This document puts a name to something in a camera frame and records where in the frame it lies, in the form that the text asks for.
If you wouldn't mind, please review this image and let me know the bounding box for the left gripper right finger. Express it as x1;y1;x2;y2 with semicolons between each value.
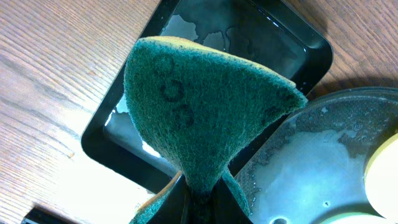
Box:
211;179;252;224

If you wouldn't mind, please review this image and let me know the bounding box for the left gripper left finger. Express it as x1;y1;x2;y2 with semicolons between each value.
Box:
149;175;191;224

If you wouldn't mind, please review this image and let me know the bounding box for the green yellow sponge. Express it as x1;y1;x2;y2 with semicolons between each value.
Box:
124;36;307;223

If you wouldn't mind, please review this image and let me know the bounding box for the yellow plate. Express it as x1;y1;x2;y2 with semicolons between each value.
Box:
364;134;397;223

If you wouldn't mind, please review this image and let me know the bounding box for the light green plate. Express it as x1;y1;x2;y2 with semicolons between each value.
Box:
321;212;395;224

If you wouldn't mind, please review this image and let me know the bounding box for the round black tray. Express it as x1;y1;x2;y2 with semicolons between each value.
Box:
236;87;397;224

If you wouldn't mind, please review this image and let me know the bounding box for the rectangular black tray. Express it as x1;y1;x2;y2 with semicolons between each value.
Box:
81;0;333;193

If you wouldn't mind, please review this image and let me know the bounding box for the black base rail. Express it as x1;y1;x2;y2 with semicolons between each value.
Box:
21;207;76;224

